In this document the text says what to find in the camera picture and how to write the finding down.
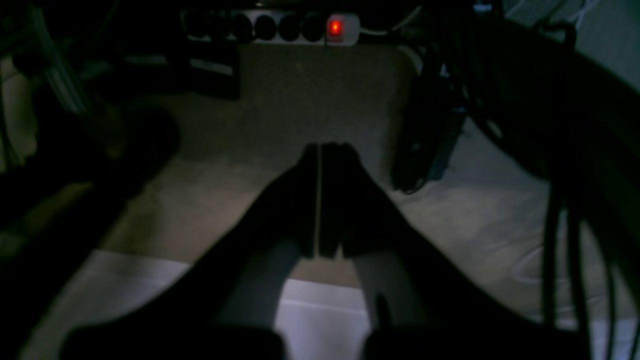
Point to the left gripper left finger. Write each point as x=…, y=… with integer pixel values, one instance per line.
x=224, y=307

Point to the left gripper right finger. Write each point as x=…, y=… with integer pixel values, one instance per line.
x=420, y=305

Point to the black power strip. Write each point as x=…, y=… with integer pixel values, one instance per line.
x=271, y=26

